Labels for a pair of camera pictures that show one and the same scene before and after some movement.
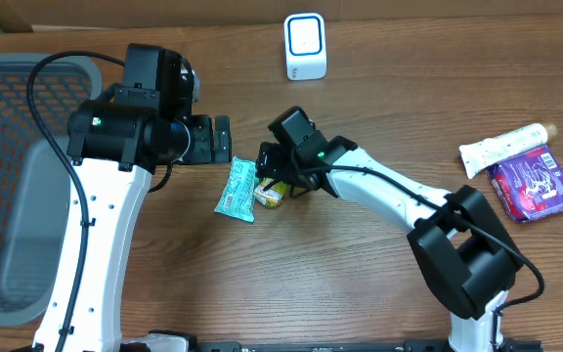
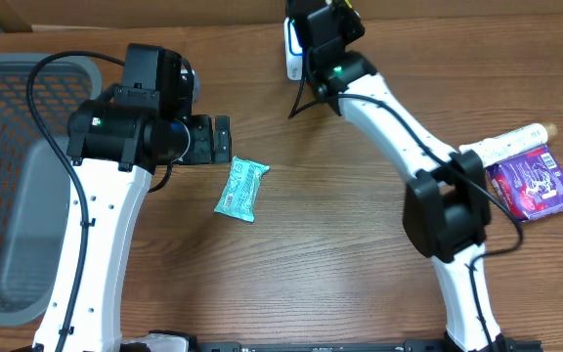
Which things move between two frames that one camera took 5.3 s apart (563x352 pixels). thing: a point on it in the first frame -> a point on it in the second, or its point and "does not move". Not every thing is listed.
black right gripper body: [284, 166] -> [348, 26]
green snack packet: [273, 196] -> [346, 6]
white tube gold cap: [479, 154] does not move
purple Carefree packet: [532, 186] does not move
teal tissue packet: [238, 198] does not move
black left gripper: [203, 126] does not move
